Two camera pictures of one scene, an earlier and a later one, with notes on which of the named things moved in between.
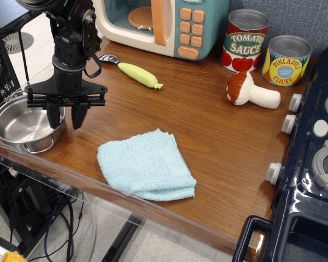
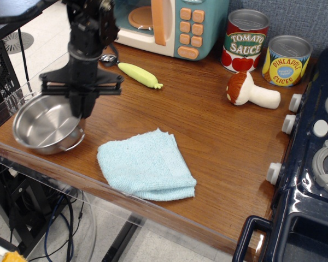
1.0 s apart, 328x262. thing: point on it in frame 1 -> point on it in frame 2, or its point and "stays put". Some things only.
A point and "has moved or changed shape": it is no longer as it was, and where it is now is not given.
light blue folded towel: x=151 y=165 stays put
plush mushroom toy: x=241 y=89 stays put
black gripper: x=66 y=89 -> x=78 y=78
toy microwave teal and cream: x=188 y=30 stays put
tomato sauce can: x=244 y=40 stays put
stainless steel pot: x=13 y=121 has moved or changed shape
